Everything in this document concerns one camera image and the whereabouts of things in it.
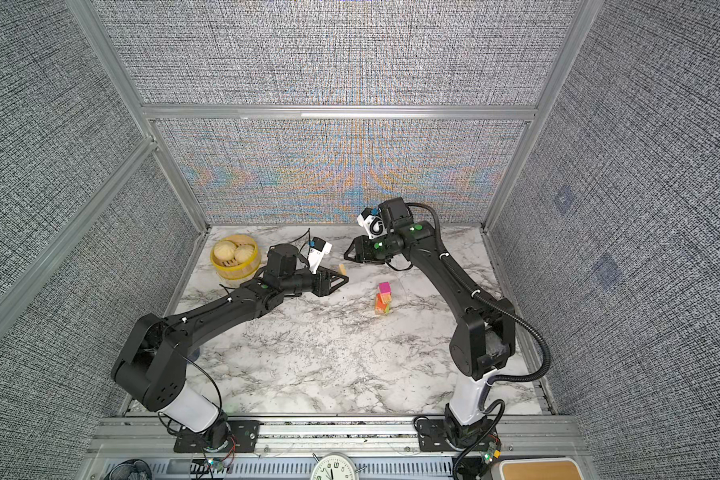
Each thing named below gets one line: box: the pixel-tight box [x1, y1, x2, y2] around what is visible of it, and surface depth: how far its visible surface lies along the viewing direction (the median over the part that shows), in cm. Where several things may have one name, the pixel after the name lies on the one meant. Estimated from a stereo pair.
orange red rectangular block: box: [375, 300, 391, 314], surface depth 96 cm
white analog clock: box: [310, 452, 359, 480], surface depth 67 cm
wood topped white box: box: [499, 459, 584, 480], surface depth 66 cm
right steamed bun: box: [234, 244, 254, 263], surface depth 106 cm
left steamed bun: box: [214, 241, 237, 261], surface depth 106 cm
